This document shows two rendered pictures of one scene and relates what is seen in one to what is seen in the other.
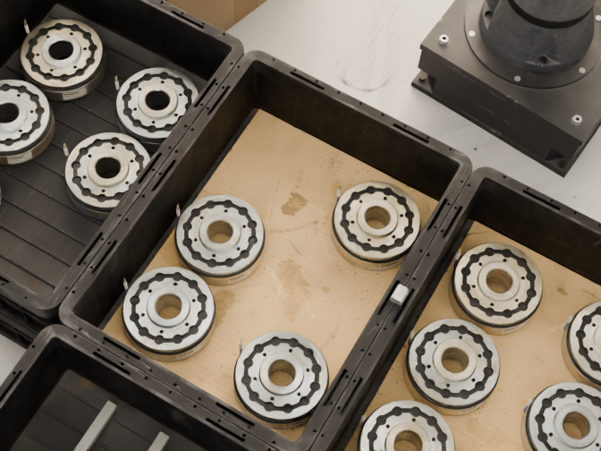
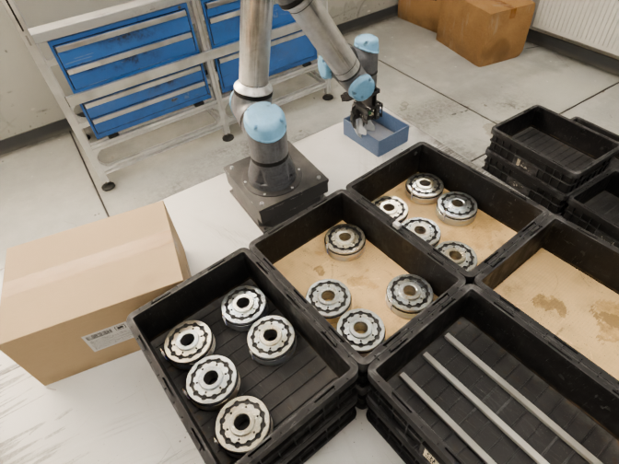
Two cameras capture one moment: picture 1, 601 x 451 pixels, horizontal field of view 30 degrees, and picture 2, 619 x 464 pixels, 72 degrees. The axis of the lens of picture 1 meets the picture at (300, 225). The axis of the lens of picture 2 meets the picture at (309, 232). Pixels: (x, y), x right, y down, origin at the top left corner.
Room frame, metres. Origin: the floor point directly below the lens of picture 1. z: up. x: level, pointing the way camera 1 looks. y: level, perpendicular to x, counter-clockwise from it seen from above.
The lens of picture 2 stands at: (0.29, 0.58, 1.67)
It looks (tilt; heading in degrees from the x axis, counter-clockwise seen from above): 47 degrees down; 301
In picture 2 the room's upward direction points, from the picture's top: 6 degrees counter-clockwise
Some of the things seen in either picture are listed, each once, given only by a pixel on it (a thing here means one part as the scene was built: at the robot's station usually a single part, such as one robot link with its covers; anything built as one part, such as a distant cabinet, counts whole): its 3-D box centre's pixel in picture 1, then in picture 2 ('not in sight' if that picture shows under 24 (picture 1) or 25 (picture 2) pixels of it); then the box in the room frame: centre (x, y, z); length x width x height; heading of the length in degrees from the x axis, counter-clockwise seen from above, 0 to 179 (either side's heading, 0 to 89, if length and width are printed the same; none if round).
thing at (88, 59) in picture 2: not in sight; (140, 74); (2.22, -0.99, 0.60); 0.72 x 0.03 x 0.56; 59
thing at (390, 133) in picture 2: not in sight; (375, 129); (0.75, -0.74, 0.74); 0.20 x 0.15 x 0.07; 153
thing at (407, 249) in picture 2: (272, 259); (351, 278); (0.52, 0.03, 0.87); 0.40 x 0.30 x 0.11; 155
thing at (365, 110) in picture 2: not in sight; (367, 101); (0.76, -0.66, 0.89); 0.09 x 0.08 x 0.12; 153
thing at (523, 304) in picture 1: (497, 283); (389, 209); (0.52, -0.23, 0.86); 0.10 x 0.10 x 0.01
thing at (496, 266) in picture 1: (498, 281); (389, 207); (0.52, -0.23, 0.86); 0.05 x 0.05 x 0.01
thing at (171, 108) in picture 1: (157, 101); (243, 303); (0.72, 0.19, 0.86); 0.05 x 0.05 x 0.01
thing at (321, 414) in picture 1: (273, 240); (351, 264); (0.52, 0.03, 0.92); 0.40 x 0.30 x 0.02; 155
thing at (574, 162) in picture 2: not in sight; (537, 179); (0.13, -1.15, 0.37); 0.40 x 0.30 x 0.45; 149
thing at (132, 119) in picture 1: (157, 103); (243, 304); (0.72, 0.19, 0.86); 0.10 x 0.10 x 0.01
